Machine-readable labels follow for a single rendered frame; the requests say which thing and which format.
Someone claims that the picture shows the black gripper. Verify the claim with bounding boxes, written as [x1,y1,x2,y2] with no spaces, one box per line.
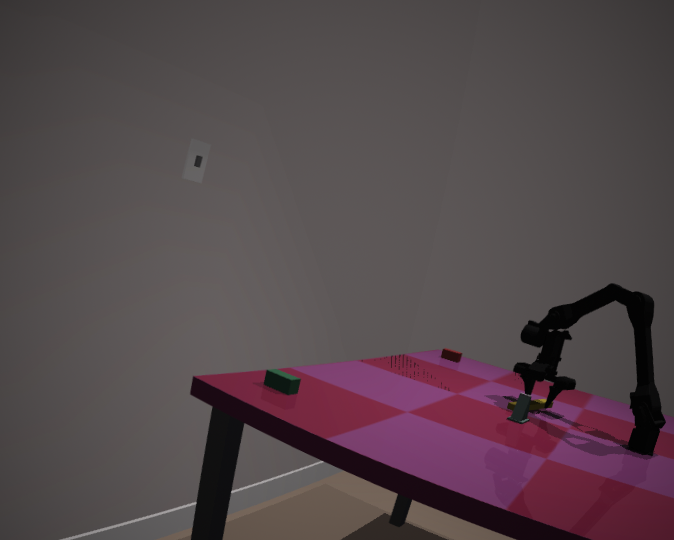
[513,350,576,409]

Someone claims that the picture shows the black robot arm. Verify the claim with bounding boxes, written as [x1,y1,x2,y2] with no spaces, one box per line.
[521,283,666,456]

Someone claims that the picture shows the yellow bar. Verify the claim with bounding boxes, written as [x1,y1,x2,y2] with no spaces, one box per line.
[507,399,554,411]

